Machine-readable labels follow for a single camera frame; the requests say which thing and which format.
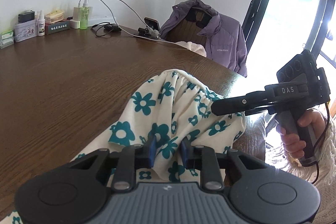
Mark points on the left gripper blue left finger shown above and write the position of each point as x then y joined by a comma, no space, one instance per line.
132,158

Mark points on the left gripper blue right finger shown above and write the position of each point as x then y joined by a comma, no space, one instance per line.
204,159

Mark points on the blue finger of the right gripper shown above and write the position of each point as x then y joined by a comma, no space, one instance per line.
250,104

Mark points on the cream teal flower garment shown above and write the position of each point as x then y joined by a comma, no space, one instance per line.
170,106

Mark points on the person's right hand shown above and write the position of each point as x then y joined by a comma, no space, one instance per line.
291,142

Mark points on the purple puffer jacket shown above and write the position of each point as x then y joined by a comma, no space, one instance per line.
225,43

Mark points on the cream cloth on chair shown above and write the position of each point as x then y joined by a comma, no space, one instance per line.
194,47

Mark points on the wooden chair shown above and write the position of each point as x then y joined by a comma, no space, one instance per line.
187,30

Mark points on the phone on black stand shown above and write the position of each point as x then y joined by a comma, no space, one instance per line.
151,31

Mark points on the green spray bottle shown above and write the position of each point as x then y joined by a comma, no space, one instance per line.
84,15

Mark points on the black labelled box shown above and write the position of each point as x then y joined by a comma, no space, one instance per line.
57,27

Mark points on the small white spray bottle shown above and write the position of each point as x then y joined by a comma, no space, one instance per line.
41,23

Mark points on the yellow pink packets stack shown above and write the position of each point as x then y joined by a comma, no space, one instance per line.
54,17

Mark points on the grey decorated tin box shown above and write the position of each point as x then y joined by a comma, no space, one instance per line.
24,31

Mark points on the green white small boxes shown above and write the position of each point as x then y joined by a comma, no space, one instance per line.
7,39

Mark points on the black charger adapter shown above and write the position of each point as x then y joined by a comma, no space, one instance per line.
26,16

